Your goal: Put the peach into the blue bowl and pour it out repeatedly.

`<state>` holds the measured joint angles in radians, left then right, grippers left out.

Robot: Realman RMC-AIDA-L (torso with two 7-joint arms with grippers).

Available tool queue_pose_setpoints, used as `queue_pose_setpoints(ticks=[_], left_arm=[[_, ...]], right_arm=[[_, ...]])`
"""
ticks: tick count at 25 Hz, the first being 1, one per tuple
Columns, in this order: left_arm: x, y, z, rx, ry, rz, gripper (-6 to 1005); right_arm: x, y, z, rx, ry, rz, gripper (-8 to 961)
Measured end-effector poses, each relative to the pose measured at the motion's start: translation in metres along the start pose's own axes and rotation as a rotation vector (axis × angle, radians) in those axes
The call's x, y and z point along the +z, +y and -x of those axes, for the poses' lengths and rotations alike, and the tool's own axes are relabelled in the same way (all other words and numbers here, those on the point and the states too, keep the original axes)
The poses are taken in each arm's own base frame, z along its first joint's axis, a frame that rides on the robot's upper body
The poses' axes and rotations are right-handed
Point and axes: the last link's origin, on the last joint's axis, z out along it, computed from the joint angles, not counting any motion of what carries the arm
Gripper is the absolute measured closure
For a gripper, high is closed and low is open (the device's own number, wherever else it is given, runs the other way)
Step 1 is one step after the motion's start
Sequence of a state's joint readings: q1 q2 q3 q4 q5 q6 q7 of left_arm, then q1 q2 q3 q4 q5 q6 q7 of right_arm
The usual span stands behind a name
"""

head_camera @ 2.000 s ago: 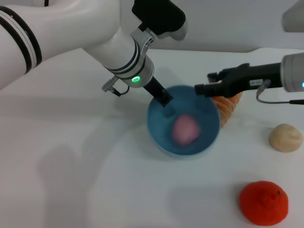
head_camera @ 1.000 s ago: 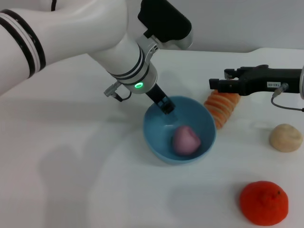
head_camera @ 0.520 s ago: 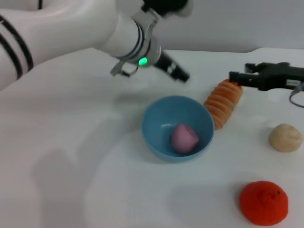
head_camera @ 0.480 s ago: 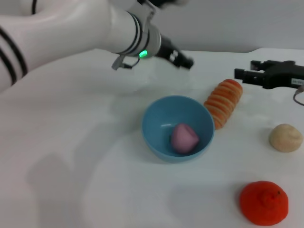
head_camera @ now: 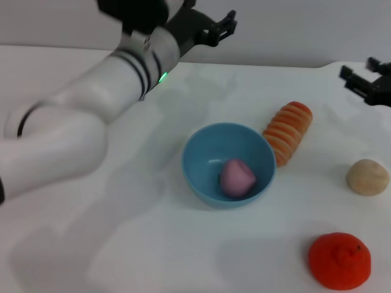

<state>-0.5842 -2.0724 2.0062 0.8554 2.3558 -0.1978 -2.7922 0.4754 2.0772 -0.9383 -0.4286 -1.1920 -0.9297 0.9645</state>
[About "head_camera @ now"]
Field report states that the orange striped bread roll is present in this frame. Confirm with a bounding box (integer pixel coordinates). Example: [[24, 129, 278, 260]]
[[261, 101, 313, 167]]

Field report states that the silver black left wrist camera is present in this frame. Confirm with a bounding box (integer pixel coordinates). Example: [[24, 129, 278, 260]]
[[97, 0, 184, 35]]

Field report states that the red orange tangerine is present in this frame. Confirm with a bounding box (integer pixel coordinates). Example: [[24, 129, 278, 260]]
[[307, 232, 373, 291]]

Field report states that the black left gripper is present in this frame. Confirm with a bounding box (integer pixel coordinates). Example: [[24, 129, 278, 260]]
[[166, 0, 238, 58]]

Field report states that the blue bowl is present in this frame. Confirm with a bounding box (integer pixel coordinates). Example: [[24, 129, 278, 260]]
[[181, 122, 277, 211]]

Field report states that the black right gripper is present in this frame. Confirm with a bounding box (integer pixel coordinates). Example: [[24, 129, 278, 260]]
[[340, 56, 391, 108]]

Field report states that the beige round bun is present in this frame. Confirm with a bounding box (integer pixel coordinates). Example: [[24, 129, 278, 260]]
[[346, 159, 390, 197]]

